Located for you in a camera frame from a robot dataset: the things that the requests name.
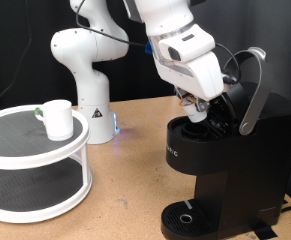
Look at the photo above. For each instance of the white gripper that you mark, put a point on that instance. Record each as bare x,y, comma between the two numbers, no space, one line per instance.
201,80

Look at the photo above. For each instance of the black Keurig coffee machine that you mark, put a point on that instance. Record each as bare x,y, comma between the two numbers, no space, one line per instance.
245,160

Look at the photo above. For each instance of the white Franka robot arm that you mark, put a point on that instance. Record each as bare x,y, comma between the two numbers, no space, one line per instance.
91,93

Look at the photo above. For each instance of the white two-tier turntable shelf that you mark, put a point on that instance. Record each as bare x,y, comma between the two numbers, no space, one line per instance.
25,146

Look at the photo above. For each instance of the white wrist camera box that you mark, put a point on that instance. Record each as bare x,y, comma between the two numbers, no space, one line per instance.
191,46

